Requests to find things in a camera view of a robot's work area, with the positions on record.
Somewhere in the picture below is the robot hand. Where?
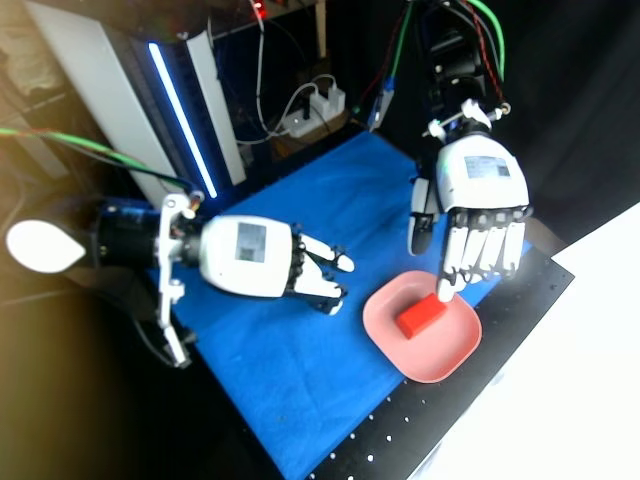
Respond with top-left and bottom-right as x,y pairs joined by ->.
406,135 -> 532,304
198,214 -> 356,317

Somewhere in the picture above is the red block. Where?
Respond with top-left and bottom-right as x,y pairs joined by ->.
396,293 -> 448,340

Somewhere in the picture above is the pink square plate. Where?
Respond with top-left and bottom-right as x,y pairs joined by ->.
362,269 -> 484,385

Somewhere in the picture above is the blue cloth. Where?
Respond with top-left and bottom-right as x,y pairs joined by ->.
148,130 -> 532,480

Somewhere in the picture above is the cardboard box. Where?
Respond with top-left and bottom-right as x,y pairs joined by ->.
272,112 -> 354,160

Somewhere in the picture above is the hanging white blue adapter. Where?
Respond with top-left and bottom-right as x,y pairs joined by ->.
368,77 -> 397,131

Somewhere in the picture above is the white power strip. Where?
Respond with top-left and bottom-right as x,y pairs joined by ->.
282,107 -> 331,139

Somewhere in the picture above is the white plug adapter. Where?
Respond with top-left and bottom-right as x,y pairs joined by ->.
309,87 -> 347,119

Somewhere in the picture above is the white tower with light strip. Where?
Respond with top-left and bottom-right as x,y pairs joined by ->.
24,0 -> 247,224

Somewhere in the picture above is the white cable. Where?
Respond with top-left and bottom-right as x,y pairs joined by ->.
254,12 -> 294,139

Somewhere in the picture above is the wooden post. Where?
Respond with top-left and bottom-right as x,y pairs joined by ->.
313,0 -> 327,60

